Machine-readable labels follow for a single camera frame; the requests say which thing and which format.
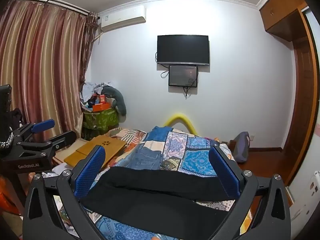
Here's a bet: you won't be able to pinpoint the blue jeans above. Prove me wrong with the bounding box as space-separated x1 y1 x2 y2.
130 146 163 170

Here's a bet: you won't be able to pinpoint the green storage box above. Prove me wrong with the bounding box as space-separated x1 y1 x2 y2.
82 107 119 131

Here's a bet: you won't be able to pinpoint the small black wall monitor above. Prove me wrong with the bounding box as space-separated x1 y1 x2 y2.
168 65 199 87

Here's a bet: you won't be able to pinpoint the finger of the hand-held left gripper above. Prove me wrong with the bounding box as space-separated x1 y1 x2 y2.
12 119 56 142
17 131 77 157

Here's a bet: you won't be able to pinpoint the curtain rail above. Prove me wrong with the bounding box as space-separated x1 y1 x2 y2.
12 0 91 15

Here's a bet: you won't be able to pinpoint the brown wooden door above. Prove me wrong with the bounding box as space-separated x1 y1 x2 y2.
281 12 319 187

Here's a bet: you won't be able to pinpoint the white cabinet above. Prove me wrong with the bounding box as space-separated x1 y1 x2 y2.
287 135 320 233

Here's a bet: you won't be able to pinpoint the large black wall television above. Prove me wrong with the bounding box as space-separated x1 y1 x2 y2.
157 35 210 66

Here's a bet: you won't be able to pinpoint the black monitor cable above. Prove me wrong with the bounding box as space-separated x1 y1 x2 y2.
183 79 199 98

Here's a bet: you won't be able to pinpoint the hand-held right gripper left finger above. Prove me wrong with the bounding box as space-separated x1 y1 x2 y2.
22 145 108 240

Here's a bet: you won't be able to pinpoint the wooden overhead cabinet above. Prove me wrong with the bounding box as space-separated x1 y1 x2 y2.
259 0 310 42

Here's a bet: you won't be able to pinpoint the striped brown curtain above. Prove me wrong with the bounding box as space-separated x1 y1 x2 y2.
0 0 98 140

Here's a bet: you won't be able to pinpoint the white air conditioner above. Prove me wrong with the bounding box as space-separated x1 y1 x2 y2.
98 4 147 33

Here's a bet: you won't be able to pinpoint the person's orange clothing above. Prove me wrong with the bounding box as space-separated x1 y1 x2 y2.
0 176 17 214

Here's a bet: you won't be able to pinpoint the yellow foam noodle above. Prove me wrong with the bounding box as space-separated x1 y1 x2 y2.
164 113 198 135

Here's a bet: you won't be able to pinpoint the pile of clothes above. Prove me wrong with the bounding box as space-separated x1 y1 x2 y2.
80 81 113 107

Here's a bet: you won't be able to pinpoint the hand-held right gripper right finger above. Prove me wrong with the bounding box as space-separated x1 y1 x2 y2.
209 145 292 240

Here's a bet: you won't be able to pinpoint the patchwork printed blanket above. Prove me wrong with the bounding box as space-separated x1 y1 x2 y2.
54 126 253 240

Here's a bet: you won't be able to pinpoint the braided wrist cord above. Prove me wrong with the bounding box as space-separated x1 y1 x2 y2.
0 126 14 152

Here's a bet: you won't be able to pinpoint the white cloth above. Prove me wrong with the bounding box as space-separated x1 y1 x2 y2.
41 164 75 178

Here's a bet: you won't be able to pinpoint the black pants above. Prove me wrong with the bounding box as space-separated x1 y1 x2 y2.
81 166 242 239

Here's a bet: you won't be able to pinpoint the grey bag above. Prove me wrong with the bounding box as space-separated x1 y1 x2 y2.
232 132 250 163

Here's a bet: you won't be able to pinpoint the grey plush toy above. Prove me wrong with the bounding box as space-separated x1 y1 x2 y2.
101 85 127 117

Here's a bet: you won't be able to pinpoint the orange box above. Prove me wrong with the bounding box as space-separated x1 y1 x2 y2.
92 102 111 112

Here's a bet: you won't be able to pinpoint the light wooden board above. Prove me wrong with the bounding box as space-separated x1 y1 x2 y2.
54 139 88 164

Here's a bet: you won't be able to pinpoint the red striped bedsheet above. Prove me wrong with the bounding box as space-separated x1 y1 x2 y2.
107 127 147 153

